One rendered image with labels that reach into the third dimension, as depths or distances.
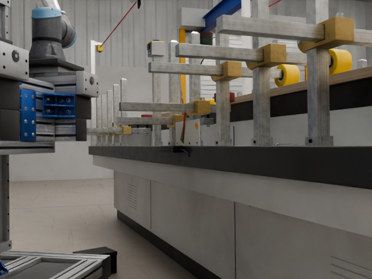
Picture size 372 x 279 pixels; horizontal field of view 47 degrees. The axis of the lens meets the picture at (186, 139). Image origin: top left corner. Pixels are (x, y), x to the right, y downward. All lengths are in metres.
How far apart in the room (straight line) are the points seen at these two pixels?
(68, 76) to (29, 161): 7.62
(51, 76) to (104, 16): 8.01
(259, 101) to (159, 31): 8.72
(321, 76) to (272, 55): 0.20
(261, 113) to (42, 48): 0.96
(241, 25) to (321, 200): 0.43
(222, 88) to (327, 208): 0.61
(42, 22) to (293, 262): 1.30
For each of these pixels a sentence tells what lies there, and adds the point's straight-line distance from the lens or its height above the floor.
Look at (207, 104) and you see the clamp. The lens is 1.62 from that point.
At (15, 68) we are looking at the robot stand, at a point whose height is 0.93.
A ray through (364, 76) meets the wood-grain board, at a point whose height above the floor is 0.88.
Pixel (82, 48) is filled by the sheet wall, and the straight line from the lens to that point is 9.56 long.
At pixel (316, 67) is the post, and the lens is 1.02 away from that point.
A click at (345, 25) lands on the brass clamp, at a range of 0.99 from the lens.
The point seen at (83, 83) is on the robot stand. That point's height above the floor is 0.95.
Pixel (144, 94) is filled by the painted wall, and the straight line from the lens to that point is 9.54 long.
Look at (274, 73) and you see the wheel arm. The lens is 1.51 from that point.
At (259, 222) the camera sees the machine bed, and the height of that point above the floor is 0.41.
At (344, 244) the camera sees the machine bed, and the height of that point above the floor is 0.42.
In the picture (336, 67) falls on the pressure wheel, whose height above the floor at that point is 0.92.
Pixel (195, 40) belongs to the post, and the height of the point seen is 1.11.
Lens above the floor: 0.71
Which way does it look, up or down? 1 degrees up
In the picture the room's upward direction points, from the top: 1 degrees counter-clockwise
